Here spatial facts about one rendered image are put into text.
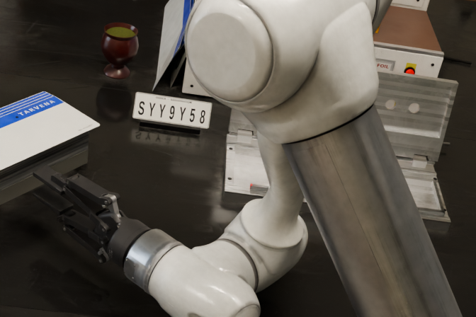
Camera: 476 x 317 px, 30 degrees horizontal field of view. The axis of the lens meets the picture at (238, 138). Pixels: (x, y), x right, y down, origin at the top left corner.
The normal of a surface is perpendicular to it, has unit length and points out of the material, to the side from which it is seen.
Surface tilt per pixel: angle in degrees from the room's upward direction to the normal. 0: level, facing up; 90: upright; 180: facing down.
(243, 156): 0
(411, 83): 80
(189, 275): 31
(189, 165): 0
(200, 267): 9
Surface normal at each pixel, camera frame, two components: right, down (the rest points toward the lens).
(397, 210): 0.53, -0.06
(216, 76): -0.54, 0.24
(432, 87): 0.01, 0.38
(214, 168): 0.16, -0.83
